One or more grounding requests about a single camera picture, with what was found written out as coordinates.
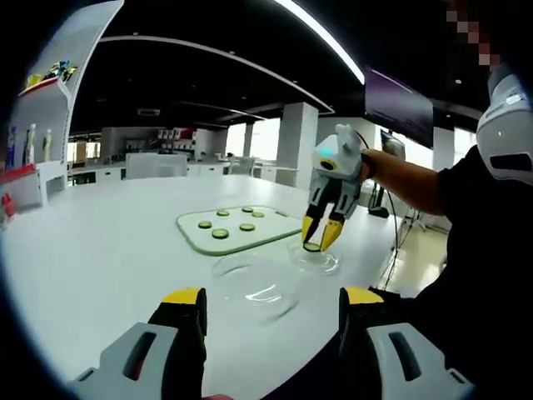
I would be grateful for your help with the long ceiling light strip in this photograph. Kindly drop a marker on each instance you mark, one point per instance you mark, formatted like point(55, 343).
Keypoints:
point(329, 37)

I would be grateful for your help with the white pillar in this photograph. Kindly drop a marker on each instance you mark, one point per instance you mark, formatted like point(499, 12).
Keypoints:
point(297, 141)

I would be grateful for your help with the person's right hand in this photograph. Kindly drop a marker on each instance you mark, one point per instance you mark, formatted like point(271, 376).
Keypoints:
point(370, 164)

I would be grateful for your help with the thin round cucumber slice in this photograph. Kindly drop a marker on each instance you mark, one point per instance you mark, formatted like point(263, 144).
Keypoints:
point(311, 247)

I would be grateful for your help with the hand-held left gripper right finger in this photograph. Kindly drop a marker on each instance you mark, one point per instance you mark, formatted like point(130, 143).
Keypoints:
point(404, 362)

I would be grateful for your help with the person's left hand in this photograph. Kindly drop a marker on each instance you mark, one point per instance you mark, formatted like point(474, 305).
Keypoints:
point(218, 397)

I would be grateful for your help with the ceiling air conditioner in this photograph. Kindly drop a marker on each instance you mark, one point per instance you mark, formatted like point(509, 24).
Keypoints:
point(148, 112)

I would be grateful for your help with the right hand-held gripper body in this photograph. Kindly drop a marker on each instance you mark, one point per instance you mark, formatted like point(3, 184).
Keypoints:
point(339, 158)

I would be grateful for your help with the black tripod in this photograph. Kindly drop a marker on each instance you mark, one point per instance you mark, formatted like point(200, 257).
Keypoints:
point(412, 218)

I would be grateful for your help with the white green-rimmed cutting board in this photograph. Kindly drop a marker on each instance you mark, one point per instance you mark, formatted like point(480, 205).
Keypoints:
point(266, 231)

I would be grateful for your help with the wall display of red boxes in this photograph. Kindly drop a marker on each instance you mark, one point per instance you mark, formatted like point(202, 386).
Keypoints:
point(177, 139)

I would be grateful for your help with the dark hanging screen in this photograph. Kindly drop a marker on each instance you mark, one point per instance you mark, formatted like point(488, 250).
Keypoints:
point(399, 108)

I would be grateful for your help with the person in black shirt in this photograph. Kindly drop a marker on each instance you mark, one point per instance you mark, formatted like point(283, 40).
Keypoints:
point(491, 271)

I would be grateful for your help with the glass petri dish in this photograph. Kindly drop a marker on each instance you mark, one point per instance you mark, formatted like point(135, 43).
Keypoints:
point(329, 264)

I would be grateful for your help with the red bag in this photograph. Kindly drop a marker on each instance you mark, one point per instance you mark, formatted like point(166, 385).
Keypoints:
point(7, 204)

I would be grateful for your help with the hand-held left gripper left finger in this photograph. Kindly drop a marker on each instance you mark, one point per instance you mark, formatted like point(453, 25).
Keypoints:
point(150, 362)

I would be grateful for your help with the white low cabinet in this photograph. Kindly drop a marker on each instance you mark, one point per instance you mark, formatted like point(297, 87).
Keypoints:
point(156, 166)

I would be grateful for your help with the large clear glass bowl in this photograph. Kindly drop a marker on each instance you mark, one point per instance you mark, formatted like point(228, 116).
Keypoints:
point(266, 298)

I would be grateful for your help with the white shelf unit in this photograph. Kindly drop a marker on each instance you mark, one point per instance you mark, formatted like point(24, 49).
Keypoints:
point(50, 41)

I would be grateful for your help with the group of cucumber slices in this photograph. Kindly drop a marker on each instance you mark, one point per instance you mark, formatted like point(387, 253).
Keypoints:
point(220, 233)

